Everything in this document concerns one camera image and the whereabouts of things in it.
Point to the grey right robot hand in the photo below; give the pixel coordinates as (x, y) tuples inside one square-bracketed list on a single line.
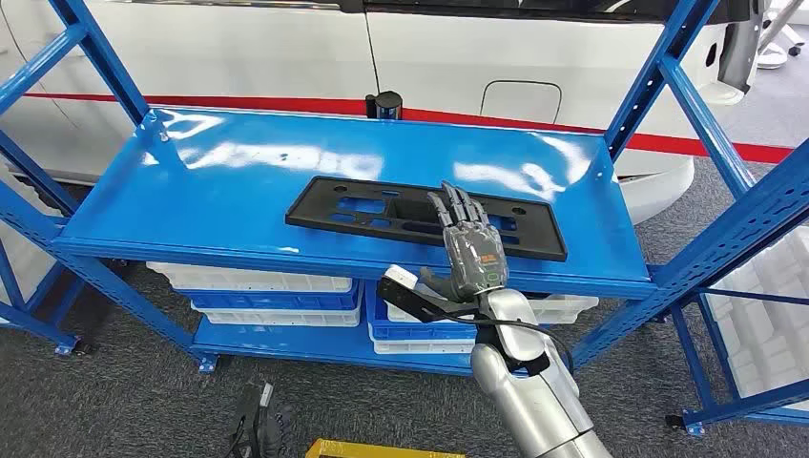
[(474, 253)]

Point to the blue steel shelf rack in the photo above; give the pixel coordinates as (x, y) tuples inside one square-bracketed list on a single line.
[(38, 326), (253, 189), (758, 399)]

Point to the white plastic bin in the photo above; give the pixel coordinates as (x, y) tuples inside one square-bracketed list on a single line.
[(35, 259), (284, 318), (562, 306), (417, 346), (771, 328), (253, 278)]

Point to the white car body red stripe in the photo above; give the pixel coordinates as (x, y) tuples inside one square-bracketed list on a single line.
[(253, 50)]

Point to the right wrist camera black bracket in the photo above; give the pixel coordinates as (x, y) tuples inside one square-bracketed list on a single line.
[(411, 297)]

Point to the yellow floor tape square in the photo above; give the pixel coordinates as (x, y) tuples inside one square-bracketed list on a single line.
[(379, 450)]

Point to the black plastic plate frame part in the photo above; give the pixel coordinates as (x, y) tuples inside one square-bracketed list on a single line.
[(354, 221)]

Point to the black cylindrical sensor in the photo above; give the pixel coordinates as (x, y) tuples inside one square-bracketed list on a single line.
[(387, 104)]

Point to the white floor stand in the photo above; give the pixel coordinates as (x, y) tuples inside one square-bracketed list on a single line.
[(771, 57)]

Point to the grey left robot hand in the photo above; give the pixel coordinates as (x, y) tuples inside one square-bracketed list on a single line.
[(275, 436)]

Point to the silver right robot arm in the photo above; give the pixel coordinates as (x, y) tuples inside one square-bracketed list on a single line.
[(537, 404)]

